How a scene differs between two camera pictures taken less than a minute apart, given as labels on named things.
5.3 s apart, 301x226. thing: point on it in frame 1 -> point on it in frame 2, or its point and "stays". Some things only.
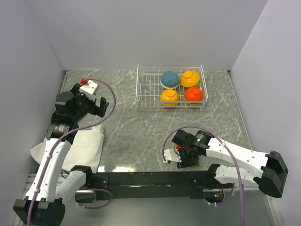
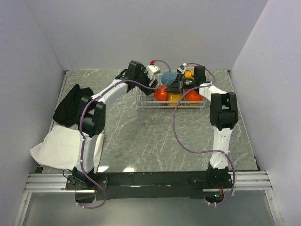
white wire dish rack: [170, 87] stays
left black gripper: [95, 109] -> [147, 91]
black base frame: [154, 185] stays
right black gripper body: [188, 158] -> [186, 84]
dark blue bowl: [170, 78] stays
